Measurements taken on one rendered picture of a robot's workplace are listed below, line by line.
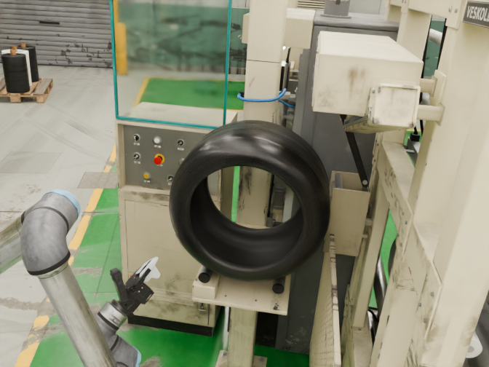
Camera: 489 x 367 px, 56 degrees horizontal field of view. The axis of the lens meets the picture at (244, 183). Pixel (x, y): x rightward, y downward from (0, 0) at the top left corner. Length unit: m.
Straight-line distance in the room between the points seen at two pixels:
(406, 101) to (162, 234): 1.69
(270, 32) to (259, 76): 0.17
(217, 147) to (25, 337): 1.88
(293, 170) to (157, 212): 1.12
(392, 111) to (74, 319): 1.01
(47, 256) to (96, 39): 9.57
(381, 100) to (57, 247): 0.89
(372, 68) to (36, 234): 0.95
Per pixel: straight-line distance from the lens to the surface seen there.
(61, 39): 10.89
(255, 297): 1.84
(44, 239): 1.30
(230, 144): 1.50
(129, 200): 2.47
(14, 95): 7.89
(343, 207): 1.89
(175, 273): 2.61
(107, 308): 1.65
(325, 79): 1.16
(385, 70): 1.17
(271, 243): 1.91
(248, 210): 1.99
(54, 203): 1.39
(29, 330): 3.05
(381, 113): 1.09
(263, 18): 1.78
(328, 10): 2.34
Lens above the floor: 1.93
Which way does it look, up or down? 24 degrees down
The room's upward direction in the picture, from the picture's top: 4 degrees clockwise
